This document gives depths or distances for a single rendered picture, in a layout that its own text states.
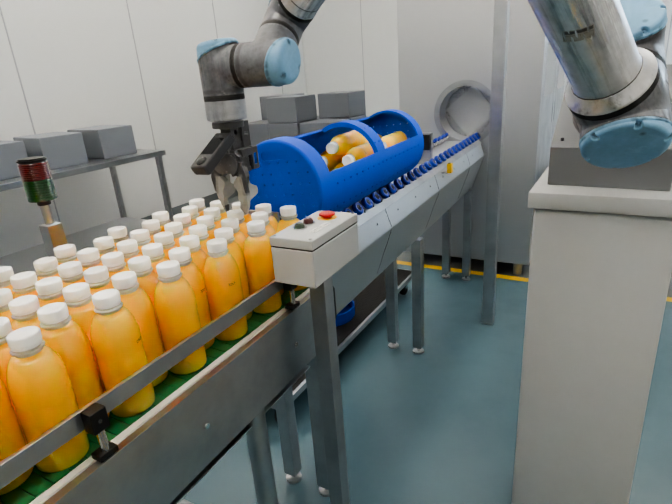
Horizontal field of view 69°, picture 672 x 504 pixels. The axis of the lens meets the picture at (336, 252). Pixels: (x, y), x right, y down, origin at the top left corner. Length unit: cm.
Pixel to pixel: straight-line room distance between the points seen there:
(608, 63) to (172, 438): 94
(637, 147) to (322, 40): 653
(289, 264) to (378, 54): 610
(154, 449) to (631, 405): 112
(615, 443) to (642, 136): 84
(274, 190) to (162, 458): 80
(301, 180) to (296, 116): 384
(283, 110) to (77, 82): 189
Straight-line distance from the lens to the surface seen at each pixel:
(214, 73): 112
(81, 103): 494
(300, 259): 95
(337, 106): 539
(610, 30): 92
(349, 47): 716
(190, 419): 93
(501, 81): 255
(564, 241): 128
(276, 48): 105
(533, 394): 150
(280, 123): 534
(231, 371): 98
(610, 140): 102
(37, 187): 133
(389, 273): 244
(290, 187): 139
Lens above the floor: 140
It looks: 20 degrees down
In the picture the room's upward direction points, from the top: 4 degrees counter-clockwise
